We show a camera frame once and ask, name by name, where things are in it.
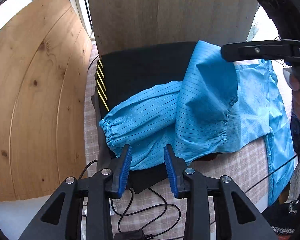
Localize blue striped garment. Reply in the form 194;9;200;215
99;41;294;204

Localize person's right hand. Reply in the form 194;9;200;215
289;74;300;120

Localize pink plaid bed sheet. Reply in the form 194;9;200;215
84;54;273;239

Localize black power adapter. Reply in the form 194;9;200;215
113;230;145;240

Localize black folded garment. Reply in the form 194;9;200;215
91;41;197;194

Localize brown wooden board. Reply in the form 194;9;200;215
88;0;258;55

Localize light pine wood panel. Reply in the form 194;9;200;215
0;0;92;202

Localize black power cable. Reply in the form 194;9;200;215
77;159;182;240

